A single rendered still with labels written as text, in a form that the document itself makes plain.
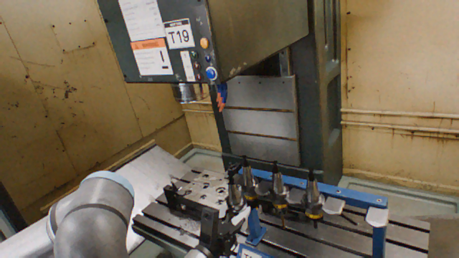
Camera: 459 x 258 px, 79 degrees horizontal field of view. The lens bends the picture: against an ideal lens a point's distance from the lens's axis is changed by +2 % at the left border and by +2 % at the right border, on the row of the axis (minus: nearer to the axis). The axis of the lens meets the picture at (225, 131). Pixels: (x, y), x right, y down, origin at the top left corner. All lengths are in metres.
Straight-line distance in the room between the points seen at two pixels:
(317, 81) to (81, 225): 1.14
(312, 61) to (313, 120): 0.30
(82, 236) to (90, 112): 1.55
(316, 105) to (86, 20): 1.48
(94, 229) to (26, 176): 1.43
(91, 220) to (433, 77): 1.55
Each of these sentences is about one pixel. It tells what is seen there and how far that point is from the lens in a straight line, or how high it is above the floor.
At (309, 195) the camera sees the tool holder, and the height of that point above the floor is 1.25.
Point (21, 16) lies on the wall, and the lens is 1.92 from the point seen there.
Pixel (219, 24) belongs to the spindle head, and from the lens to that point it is 0.76.
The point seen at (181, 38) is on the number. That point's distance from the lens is 0.81.
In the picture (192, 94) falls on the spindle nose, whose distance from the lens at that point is 1.06.
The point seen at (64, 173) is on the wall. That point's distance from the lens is 2.01.
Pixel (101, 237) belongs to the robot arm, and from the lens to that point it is 0.52.
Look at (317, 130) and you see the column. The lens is 1.49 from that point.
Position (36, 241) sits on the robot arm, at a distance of 0.68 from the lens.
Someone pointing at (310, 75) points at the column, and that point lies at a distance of 1.39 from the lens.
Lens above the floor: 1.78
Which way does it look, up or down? 24 degrees down
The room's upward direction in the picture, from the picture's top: 12 degrees counter-clockwise
